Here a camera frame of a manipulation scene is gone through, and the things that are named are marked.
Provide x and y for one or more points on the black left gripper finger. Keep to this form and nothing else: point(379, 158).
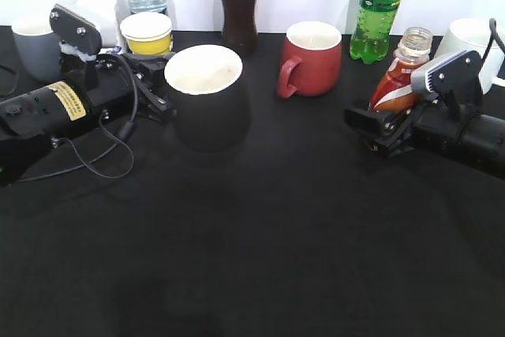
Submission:
point(154, 107)

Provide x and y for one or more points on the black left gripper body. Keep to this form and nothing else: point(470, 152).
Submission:
point(117, 76)

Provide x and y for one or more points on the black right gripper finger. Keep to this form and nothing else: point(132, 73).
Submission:
point(364, 121)

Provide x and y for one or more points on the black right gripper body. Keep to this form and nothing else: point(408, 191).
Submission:
point(393, 133)

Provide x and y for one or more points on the orange nescafe bottle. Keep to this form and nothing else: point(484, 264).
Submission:
point(394, 91)

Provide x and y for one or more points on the black mug white inside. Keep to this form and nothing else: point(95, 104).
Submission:
point(212, 105)

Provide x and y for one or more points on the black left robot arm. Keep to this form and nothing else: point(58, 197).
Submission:
point(35, 123)

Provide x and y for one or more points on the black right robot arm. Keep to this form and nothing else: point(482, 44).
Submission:
point(475, 139)

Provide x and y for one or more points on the grey mug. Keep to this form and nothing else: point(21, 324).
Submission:
point(38, 46)

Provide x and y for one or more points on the red mug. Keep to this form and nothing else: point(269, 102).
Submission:
point(310, 62)

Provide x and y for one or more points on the green sprite bottle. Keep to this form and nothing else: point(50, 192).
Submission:
point(370, 39)

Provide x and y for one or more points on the yellow paper cup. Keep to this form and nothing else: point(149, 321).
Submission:
point(148, 33)

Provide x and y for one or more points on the white blueberry milk carton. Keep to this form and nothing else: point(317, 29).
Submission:
point(102, 14)

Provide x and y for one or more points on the cola bottle red label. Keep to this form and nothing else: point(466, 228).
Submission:
point(239, 31)

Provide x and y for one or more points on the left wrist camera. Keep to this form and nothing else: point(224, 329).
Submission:
point(77, 36)

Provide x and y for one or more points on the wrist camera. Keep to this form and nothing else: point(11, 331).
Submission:
point(77, 36)
point(454, 74)

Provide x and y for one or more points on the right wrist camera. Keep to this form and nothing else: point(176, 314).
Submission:
point(454, 74)

